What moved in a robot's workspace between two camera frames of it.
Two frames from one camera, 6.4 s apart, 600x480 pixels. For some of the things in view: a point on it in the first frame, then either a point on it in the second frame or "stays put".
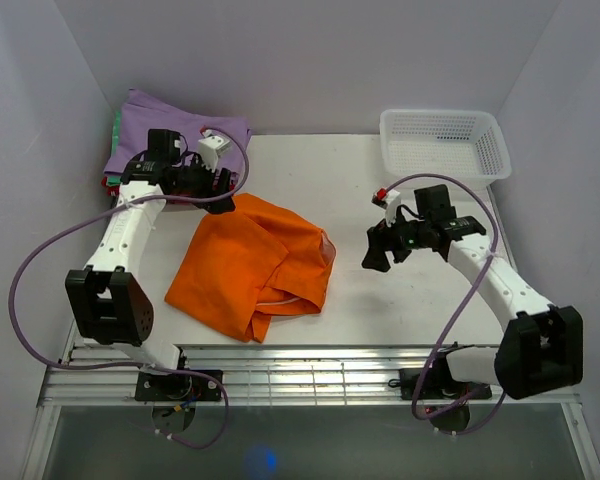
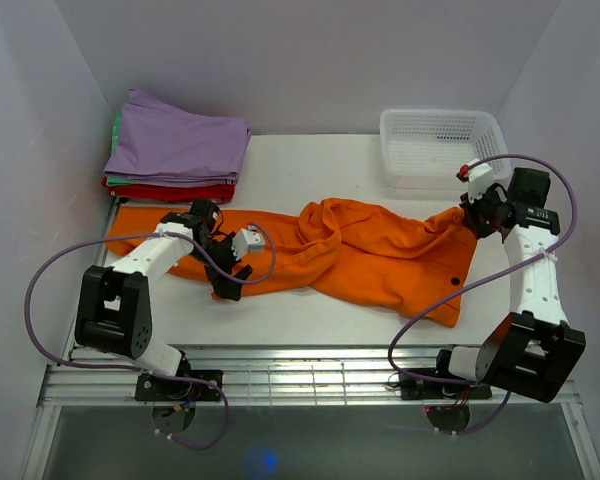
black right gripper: x=379 y=238 -> x=470 y=208
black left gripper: x=223 y=186 -> x=224 y=286
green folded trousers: x=116 y=133 stays put
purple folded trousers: x=142 y=112 stays put
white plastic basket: x=461 y=143 stays put
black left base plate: x=179 y=385 stays put
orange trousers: x=240 y=269 -> x=422 y=261
